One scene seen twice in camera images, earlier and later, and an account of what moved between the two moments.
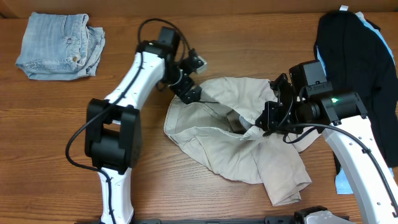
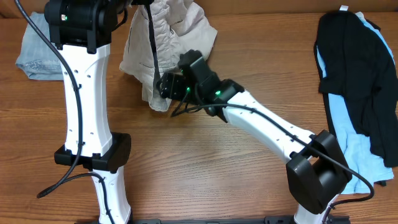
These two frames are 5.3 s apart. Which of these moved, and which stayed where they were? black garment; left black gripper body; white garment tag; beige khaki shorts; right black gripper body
Moved: right black gripper body; beige khaki shorts; left black gripper body
Stayed: black garment; white garment tag
